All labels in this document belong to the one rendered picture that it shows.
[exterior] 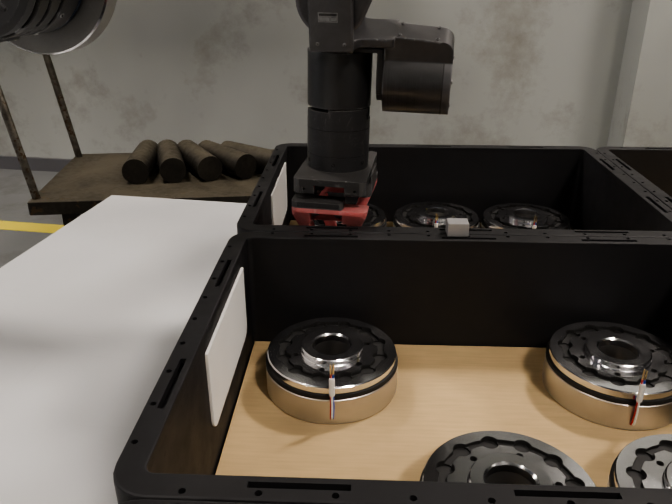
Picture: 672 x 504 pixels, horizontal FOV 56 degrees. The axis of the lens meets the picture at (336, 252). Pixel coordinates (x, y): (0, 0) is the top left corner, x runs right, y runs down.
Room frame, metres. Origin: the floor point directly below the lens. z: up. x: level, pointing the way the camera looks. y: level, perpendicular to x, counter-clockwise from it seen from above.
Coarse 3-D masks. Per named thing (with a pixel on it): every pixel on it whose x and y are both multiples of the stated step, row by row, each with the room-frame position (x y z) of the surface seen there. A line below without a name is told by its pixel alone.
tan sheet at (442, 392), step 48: (432, 384) 0.42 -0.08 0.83; (480, 384) 0.42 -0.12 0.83; (528, 384) 0.42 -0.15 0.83; (240, 432) 0.36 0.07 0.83; (288, 432) 0.36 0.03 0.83; (336, 432) 0.36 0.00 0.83; (384, 432) 0.36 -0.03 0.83; (432, 432) 0.36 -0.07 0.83; (528, 432) 0.36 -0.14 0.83; (576, 432) 0.36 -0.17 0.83; (624, 432) 0.36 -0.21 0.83
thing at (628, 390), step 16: (560, 336) 0.44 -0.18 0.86; (576, 336) 0.45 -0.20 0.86; (640, 336) 0.45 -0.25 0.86; (656, 336) 0.44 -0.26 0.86; (560, 352) 0.42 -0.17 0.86; (576, 352) 0.42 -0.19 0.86; (656, 352) 0.42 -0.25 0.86; (560, 368) 0.40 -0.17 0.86; (576, 368) 0.40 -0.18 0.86; (592, 368) 0.40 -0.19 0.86; (656, 368) 0.40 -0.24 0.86; (592, 384) 0.38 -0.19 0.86; (608, 384) 0.38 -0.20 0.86; (624, 384) 0.38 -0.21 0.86; (656, 384) 0.38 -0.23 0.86
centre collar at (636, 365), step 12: (600, 336) 0.43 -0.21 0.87; (612, 336) 0.43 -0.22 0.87; (624, 336) 0.43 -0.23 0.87; (588, 348) 0.42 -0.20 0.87; (636, 348) 0.42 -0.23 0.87; (600, 360) 0.40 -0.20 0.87; (612, 360) 0.40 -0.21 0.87; (624, 360) 0.40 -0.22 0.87; (636, 360) 0.40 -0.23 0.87; (648, 360) 0.40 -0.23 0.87
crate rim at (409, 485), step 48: (240, 240) 0.48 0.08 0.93; (288, 240) 0.49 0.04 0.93; (336, 240) 0.48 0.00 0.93; (384, 240) 0.48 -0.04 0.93; (432, 240) 0.48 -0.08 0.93; (480, 240) 0.48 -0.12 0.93; (528, 240) 0.48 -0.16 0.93; (576, 240) 0.48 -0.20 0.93; (624, 240) 0.48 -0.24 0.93; (192, 336) 0.33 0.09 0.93; (144, 432) 0.24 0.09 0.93; (144, 480) 0.21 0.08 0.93; (192, 480) 0.21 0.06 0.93; (240, 480) 0.21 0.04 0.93; (288, 480) 0.21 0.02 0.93; (336, 480) 0.21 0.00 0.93; (384, 480) 0.21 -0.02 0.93
